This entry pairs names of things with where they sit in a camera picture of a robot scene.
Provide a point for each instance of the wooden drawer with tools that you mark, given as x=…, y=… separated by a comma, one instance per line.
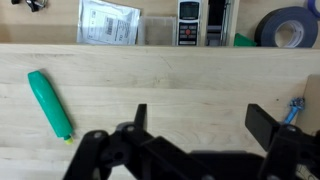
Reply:
x=40, y=26

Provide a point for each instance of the clear plastic box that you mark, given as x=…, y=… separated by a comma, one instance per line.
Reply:
x=156, y=31

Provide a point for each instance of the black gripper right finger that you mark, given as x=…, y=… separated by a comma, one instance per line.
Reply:
x=261, y=125

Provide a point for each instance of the silver foil bag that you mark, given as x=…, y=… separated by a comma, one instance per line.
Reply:
x=106, y=23

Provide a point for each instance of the green marker pen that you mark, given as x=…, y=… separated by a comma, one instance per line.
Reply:
x=50, y=103

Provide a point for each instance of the metal drawer slide rail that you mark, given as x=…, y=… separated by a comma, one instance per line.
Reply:
x=216, y=23

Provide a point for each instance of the white digital gauge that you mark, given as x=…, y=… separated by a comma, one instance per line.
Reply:
x=188, y=23

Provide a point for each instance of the wooden drawer with tapes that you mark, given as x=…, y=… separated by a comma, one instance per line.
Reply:
x=246, y=16

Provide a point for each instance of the black clamp with metal lever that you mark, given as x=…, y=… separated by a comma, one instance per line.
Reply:
x=31, y=4

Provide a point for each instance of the small green plastic piece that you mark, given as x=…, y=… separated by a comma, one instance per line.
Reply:
x=243, y=40

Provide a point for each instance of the blue tape roll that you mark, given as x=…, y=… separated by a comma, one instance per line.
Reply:
x=315, y=6

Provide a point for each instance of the large black tape roll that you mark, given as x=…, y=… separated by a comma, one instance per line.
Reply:
x=266, y=26

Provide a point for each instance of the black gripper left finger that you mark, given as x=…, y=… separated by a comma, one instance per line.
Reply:
x=141, y=116

